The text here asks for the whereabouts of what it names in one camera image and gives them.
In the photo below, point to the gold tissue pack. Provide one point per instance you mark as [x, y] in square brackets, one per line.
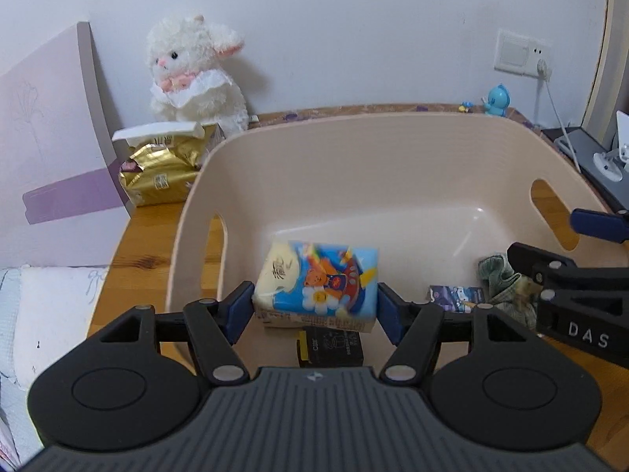
[157, 172]

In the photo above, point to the blue bird figurine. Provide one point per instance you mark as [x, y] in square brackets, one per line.
[496, 101]

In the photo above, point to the beige door frame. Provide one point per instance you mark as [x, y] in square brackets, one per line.
[607, 44]

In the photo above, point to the white plush lamb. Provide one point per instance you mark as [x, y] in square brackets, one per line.
[196, 83]

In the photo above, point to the white wall switch socket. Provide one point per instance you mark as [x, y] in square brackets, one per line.
[516, 51]

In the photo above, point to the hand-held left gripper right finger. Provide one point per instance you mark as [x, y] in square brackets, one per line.
[389, 315]

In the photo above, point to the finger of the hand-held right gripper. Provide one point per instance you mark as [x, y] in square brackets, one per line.
[538, 257]
[597, 223]

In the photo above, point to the white and purple board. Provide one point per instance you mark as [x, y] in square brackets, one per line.
[49, 157]

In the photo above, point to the crumpled green cloth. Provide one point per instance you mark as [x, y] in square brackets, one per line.
[506, 280]

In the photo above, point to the small black box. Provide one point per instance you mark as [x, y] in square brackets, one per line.
[334, 349]

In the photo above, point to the dark flat device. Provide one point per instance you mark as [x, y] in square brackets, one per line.
[597, 184]

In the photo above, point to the bear print tissue pack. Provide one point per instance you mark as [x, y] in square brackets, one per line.
[314, 275]

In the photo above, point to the white stand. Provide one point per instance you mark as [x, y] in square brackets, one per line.
[612, 162]

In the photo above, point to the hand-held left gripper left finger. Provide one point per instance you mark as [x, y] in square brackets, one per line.
[240, 310]

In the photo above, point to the small purple packet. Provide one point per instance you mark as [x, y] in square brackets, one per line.
[457, 297]

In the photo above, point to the white bed linen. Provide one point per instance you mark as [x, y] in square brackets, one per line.
[49, 324]

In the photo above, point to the small yellow blue toy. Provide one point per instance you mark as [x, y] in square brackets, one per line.
[465, 106]

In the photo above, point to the beige plastic basket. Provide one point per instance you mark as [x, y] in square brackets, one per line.
[368, 182]

